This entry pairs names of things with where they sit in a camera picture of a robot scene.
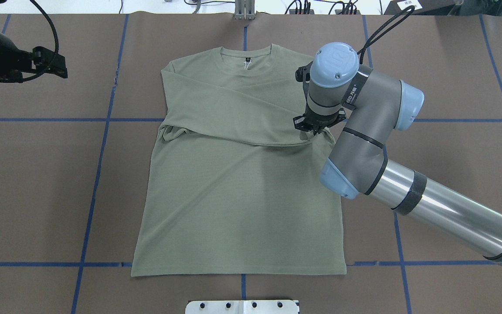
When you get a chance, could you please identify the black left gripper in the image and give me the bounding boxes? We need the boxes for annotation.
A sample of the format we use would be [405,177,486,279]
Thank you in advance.
[0,33,68,83]

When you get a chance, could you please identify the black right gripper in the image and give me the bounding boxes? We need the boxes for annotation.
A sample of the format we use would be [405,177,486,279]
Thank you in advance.
[293,113,347,133]

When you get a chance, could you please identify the sage green long-sleeve shirt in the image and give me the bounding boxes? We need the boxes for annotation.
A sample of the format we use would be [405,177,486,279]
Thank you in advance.
[131,44,346,277]

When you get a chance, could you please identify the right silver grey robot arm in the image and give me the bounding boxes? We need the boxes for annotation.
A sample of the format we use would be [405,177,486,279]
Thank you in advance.
[293,42,502,266]

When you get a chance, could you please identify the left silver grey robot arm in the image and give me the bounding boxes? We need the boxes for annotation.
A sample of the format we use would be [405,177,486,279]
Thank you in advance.
[0,0,68,84]

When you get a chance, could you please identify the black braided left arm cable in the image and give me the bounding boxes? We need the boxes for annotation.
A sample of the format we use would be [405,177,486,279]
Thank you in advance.
[0,0,61,83]

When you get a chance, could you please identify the aluminium frame post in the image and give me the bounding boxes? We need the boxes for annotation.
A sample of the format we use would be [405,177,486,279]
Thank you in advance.
[234,0,256,20]

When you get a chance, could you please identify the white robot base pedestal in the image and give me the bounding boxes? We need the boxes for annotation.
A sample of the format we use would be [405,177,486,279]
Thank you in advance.
[185,299,301,314]

